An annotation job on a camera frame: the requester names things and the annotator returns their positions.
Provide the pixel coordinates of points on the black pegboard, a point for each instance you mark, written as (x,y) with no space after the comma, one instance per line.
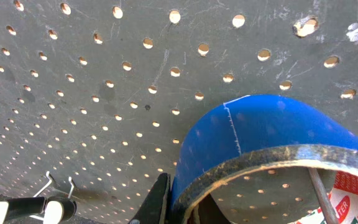
(104,46)

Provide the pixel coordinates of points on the metal hook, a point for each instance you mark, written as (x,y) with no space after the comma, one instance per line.
(322,196)
(45,184)

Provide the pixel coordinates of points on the roll of blue tape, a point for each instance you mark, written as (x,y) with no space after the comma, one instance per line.
(259,124)

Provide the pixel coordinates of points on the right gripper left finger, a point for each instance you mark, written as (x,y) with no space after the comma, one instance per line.
(157,202)

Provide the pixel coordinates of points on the pliers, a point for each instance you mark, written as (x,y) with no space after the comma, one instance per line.
(23,206)

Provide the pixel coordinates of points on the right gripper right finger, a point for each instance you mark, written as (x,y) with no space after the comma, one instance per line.
(210,213)

